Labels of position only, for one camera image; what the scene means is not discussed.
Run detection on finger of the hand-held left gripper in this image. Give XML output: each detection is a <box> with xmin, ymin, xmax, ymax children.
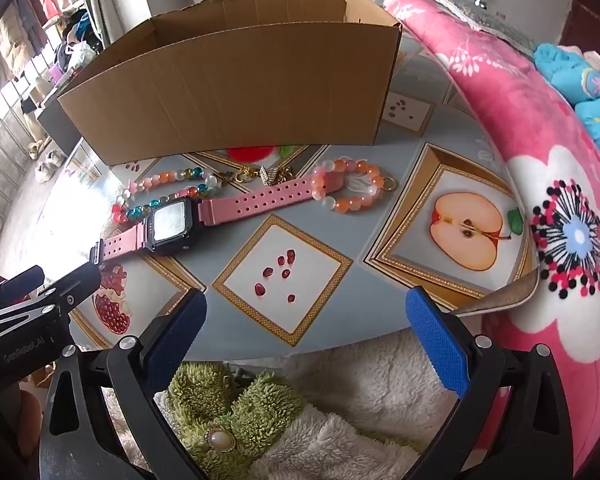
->
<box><xmin>36</xmin><ymin>260</ymin><xmax>104</xmax><ymax>313</ymax></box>
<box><xmin>0</xmin><ymin>266</ymin><xmax>46</xmax><ymax>313</ymax></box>

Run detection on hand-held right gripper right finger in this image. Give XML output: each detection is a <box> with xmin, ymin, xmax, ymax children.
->
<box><xmin>404</xmin><ymin>286</ymin><xmax>574</xmax><ymax>480</ymax></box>

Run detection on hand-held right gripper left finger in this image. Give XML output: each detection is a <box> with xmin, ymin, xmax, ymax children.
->
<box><xmin>40</xmin><ymin>289</ymin><xmax>208</xmax><ymax>480</ymax></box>

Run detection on multicolour glass bead bracelet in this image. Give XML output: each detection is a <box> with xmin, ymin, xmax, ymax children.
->
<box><xmin>111</xmin><ymin>166</ymin><xmax>226</xmax><ymax>225</ymax></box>

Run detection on pink strap digital watch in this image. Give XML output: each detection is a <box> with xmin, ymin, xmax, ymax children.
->
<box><xmin>89</xmin><ymin>177</ymin><xmax>317</xmax><ymax>263</ymax></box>

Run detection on orange pink bead bracelet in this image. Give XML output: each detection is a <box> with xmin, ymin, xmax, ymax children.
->
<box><xmin>310</xmin><ymin>157</ymin><xmax>398</xmax><ymax>213</ymax></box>

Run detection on gold chain necklace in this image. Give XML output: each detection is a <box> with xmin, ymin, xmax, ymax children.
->
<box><xmin>220</xmin><ymin>164</ymin><xmax>296</xmax><ymax>187</ymax></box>

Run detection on brown cardboard box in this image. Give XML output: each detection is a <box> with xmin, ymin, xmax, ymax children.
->
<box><xmin>56</xmin><ymin>0</ymin><xmax>403</xmax><ymax>167</ymax></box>

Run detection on white green fleece robe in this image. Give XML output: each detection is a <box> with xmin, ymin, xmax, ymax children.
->
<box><xmin>100</xmin><ymin>327</ymin><xmax>456</xmax><ymax>480</ymax></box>

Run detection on pearl brooch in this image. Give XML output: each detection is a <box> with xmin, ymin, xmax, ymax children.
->
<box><xmin>205</xmin><ymin>427</ymin><xmax>237</xmax><ymax>453</ymax></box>

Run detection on white slipper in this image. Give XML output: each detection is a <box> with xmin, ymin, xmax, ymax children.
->
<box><xmin>35</xmin><ymin>152</ymin><xmax>67</xmax><ymax>183</ymax></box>
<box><xmin>28</xmin><ymin>140</ymin><xmax>56</xmax><ymax>161</ymax></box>

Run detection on pink floral blanket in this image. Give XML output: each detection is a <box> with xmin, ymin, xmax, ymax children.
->
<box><xmin>382</xmin><ymin>0</ymin><xmax>600</xmax><ymax>480</ymax></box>

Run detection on pile of clothes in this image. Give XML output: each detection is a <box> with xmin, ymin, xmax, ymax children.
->
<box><xmin>55</xmin><ymin>7</ymin><xmax>106</xmax><ymax>73</ymax></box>

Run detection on hanging clothes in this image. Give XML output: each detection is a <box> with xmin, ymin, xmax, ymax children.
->
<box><xmin>0</xmin><ymin>0</ymin><xmax>63</xmax><ymax>81</ymax></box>

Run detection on blue clothing bundle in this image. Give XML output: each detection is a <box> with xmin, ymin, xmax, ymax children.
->
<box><xmin>532</xmin><ymin>42</ymin><xmax>600</xmax><ymax>176</ymax></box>

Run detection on sequined grey pillow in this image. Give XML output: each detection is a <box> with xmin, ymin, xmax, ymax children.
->
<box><xmin>427</xmin><ymin>0</ymin><xmax>538</xmax><ymax>53</ymax></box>

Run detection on dark red door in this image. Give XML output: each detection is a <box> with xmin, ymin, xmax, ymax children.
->
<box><xmin>560</xmin><ymin>0</ymin><xmax>600</xmax><ymax>61</ymax></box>

